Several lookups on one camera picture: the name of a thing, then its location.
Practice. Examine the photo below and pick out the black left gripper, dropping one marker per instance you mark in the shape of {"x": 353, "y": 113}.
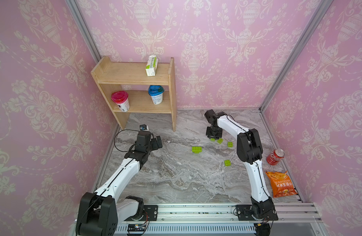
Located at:
{"x": 156, "y": 145}

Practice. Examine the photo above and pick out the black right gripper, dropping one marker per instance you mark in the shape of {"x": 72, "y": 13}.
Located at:
{"x": 209, "y": 135}

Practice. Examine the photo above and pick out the green lego brick base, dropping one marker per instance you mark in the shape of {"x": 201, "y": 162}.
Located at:
{"x": 196, "y": 149}

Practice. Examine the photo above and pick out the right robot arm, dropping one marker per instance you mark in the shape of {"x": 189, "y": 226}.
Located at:
{"x": 249, "y": 151}

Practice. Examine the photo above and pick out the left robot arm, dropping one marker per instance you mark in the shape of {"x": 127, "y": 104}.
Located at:
{"x": 99, "y": 212}

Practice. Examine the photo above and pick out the green lego brick loose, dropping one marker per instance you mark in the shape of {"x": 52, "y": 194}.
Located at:
{"x": 227, "y": 163}

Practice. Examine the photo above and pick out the pink lid cup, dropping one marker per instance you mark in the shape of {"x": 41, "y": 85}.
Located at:
{"x": 121, "y": 100}

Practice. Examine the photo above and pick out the blue lid cup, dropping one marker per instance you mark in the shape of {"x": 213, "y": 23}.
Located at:
{"x": 156, "y": 94}

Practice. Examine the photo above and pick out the red cola can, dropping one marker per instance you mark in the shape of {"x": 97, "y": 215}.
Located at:
{"x": 275, "y": 156}

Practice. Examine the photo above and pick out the wooden shelf unit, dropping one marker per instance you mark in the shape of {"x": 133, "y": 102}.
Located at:
{"x": 110, "y": 76}

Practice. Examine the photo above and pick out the white green carton box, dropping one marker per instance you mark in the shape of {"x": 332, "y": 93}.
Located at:
{"x": 151, "y": 66}

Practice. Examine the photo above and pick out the small circuit board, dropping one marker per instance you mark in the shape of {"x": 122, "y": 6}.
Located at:
{"x": 136, "y": 228}

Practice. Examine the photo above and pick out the orange snack bag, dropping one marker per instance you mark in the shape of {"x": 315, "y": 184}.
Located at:
{"x": 281, "y": 184}

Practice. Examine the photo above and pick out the aluminium corner profile left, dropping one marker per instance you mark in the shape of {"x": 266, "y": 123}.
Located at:
{"x": 83, "y": 28}

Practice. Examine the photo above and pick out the aluminium corner profile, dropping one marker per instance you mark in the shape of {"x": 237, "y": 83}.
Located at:
{"x": 83, "y": 28}
{"x": 307, "y": 33}

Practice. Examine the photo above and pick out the aluminium corner profile right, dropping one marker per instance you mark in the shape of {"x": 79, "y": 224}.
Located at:
{"x": 307, "y": 33}

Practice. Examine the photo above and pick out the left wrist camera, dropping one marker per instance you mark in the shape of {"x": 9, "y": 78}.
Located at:
{"x": 143, "y": 127}

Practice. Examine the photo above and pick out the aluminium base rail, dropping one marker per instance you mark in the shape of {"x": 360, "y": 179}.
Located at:
{"x": 225, "y": 219}

